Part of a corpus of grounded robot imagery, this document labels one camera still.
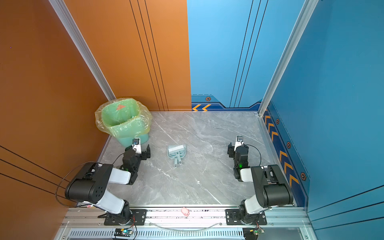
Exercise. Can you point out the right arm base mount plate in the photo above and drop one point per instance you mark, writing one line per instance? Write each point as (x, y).
(238, 217)

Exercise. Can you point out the pink toy on rail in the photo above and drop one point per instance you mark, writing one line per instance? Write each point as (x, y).
(185, 211)

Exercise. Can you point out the right green circuit board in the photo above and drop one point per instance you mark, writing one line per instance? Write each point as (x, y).
(252, 233)

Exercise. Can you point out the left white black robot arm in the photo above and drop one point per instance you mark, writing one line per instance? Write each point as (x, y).
(90, 185)

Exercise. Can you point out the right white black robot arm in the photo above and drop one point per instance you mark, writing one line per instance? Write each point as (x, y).
(270, 186)

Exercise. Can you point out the clear yellow bin liner bag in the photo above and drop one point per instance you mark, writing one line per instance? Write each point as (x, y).
(123, 118)

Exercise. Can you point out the aluminium front rail frame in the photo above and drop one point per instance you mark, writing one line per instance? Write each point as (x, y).
(204, 223)

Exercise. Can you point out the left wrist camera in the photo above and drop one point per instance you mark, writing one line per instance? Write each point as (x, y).
(136, 144)

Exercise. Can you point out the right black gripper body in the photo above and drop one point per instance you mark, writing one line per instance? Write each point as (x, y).
(233, 154)

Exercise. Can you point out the grey-blue plastic dustpan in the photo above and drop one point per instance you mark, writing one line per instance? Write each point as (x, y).
(177, 153)

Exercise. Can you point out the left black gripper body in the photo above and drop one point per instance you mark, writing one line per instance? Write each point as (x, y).
(143, 157)

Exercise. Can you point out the green circuit board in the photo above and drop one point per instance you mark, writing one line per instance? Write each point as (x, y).
(252, 233)
(122, 234)

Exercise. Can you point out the left green circuit board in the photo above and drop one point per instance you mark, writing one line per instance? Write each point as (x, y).
(122, 234)

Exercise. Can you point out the grey-blue hand brush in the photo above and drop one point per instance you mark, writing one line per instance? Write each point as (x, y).
(177, 151)

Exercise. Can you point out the green plastic trash bin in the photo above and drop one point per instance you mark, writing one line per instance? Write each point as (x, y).
(126, 126)

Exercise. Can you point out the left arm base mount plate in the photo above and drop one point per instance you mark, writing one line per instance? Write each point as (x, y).
(135, 217)

